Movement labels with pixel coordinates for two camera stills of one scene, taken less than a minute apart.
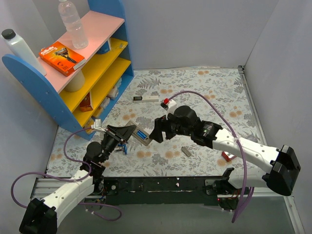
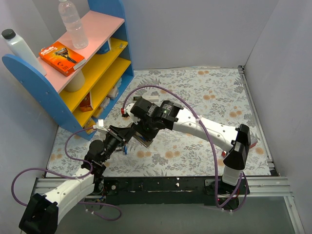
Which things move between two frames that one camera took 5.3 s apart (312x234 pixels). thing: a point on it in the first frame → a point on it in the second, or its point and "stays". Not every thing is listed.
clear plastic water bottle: x=70 y=16 stays
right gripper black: x=165 y=126 → x=143 y=129
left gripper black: x=113 y=133 stays
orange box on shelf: x=86 y=105 stays
